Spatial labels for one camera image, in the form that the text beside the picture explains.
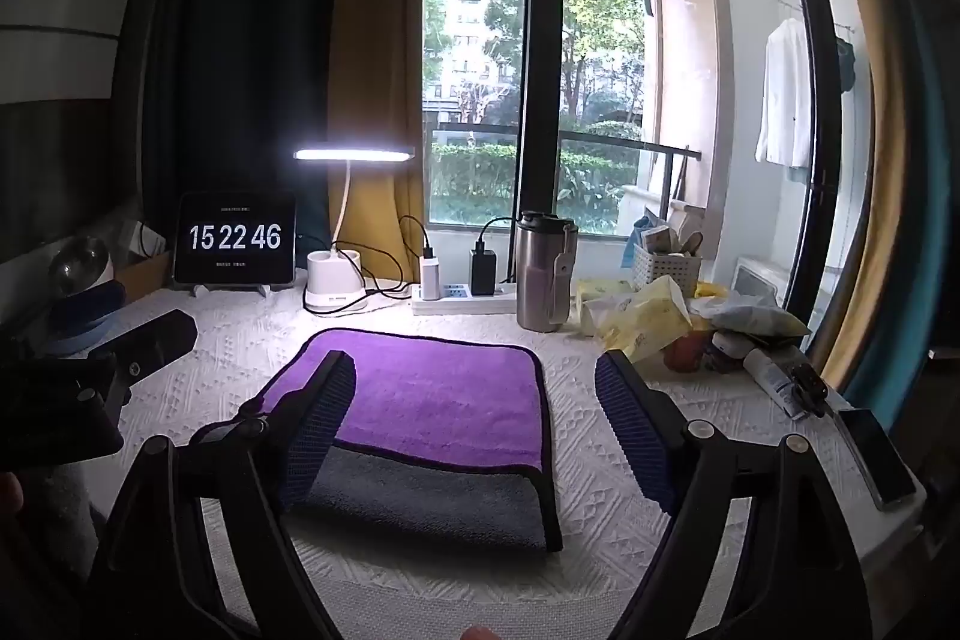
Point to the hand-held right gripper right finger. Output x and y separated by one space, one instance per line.
632 422

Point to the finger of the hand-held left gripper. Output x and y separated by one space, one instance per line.
154 336

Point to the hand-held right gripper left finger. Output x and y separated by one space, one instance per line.
324 411

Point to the purple towel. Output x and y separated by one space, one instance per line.
442 392

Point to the grey towel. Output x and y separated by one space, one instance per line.
427 497

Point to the cardboard box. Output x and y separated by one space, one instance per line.
146 269

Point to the blue round device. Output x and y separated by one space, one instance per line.
79 317

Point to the white tablet stand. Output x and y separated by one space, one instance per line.
229 289

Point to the yellow plastic packet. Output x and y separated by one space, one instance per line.
645 317

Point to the small white case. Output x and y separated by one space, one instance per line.
729 342

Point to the tablet with clock display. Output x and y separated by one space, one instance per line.
234 237

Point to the white desk lamp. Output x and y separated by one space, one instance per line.
335 280

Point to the white textured tablecloth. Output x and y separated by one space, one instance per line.
615 557

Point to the white tube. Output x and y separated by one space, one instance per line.
769 377

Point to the white plastic basket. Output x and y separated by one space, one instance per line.
666 272

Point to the white grey plastic packet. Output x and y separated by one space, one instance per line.
750 317

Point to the white charger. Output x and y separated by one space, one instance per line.
429 278

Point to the stainless steel tumbler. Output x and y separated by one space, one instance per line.
544 276

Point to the white power strip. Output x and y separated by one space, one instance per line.
465 302

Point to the white appliance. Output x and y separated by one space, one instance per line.
761 284

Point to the black charger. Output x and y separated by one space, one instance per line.
483 271

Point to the black smartphone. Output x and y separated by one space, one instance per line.
876 460

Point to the balcony railing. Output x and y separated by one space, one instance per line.
600 139

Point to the dark curtain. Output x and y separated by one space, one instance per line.
247 48

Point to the white hanging shirt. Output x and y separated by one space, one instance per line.
784 93

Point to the yellow teal curtain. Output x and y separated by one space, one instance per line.
911 160

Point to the teal hanging garment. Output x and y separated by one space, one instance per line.
846 66

